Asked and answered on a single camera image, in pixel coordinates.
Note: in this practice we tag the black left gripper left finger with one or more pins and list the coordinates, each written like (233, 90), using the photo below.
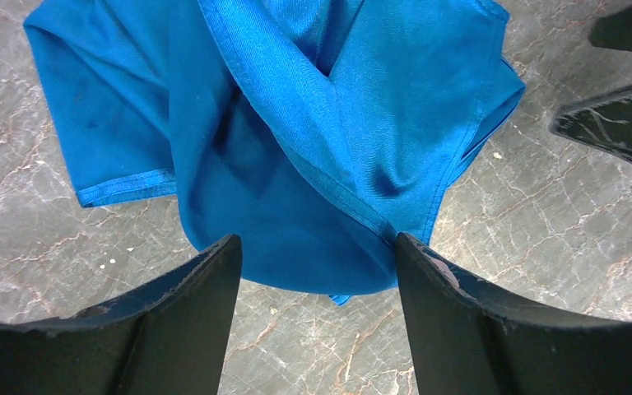
(168, 336)

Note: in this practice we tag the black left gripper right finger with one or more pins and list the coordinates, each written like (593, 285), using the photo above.
(470, 336)

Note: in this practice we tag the blue cloth napkin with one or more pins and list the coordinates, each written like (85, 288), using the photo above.
(317, 131)

